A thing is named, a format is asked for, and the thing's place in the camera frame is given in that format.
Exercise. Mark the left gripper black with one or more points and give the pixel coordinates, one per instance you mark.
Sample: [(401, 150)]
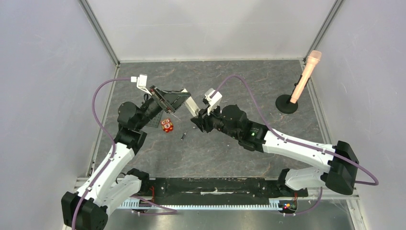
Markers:
[(171, 101)]

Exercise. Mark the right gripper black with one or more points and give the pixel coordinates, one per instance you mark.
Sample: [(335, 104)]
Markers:
[(206, 118)]

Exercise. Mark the white remote control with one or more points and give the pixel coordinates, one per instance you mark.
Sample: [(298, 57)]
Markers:
[(191, 105)]

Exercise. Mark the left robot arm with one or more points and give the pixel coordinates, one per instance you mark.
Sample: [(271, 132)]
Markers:
[(91, 205)]

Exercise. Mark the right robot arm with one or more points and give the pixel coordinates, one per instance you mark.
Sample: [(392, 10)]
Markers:
[(330, 165)]

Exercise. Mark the red owl number block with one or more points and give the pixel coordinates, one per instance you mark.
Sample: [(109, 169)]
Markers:
[(167, 125)]

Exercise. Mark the grey lego baseplate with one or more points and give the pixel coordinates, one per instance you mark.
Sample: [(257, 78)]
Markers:
[(155, 121)]

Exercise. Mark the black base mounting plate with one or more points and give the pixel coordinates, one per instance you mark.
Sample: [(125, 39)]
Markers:
[(215, 191)]

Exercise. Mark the black microphone stand base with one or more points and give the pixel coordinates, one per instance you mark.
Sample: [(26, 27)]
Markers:
[(284, 105)]

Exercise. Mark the pink toy microphone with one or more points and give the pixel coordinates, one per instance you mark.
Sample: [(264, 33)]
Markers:
[(312, 60)]

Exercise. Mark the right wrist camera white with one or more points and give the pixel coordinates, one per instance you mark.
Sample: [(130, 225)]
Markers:
[(212, 99)]

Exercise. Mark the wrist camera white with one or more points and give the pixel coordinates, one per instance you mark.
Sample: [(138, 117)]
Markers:
[(142, 83), (212, 99)]

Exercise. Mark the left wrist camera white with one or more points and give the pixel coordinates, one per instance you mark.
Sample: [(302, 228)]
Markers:
[(142, 83)]

